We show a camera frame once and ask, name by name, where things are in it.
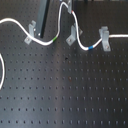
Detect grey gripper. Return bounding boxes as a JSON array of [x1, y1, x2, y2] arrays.
[[36, 0, 73, 37]]

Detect white cable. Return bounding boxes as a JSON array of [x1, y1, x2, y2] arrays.
[[0, 2, 128, 90]]

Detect left grey cable clip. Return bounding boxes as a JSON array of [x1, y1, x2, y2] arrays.
[[24, 20, 36, 45]]

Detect grey cable clip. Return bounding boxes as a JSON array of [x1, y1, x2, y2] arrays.
[[24, 20, 36, 45], [99, 26, 111, 52], [66, 25, 77, 46]]

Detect middle grey cable clip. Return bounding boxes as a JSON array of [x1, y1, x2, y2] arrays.
[[66, 25, 77, 46]]

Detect right grey cable clip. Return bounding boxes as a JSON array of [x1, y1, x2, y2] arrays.
[[99, 26, 111, 52]]

